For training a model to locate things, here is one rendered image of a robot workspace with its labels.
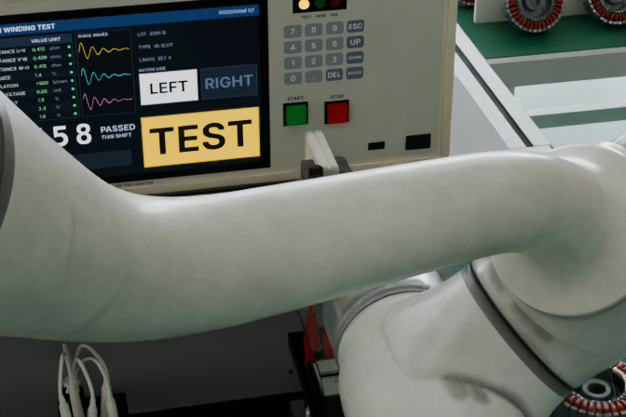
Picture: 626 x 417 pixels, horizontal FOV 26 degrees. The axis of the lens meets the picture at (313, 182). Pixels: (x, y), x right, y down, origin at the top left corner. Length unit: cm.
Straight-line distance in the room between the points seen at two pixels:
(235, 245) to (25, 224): 14
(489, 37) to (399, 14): 129
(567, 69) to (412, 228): 182
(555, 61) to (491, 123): 107
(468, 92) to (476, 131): 9
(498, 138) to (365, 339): 51
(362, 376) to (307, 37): 43
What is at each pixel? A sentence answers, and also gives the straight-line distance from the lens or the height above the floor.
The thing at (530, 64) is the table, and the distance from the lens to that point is 241.
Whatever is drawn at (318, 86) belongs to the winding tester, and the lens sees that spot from 121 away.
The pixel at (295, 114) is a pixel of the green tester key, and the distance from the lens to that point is 122.
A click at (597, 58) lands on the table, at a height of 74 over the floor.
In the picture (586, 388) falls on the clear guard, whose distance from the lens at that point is 114.
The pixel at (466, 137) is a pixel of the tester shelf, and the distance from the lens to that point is 133.
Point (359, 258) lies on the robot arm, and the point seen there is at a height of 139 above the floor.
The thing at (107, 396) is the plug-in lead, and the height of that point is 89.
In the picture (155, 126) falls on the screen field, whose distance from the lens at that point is 120.
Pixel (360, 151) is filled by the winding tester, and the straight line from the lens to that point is 125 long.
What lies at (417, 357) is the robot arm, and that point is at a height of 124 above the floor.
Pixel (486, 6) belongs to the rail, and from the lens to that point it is 254.
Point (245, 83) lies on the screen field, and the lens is 120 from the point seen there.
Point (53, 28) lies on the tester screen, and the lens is 116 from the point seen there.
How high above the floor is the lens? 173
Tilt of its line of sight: 29 degrees down
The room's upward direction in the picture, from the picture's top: straight up
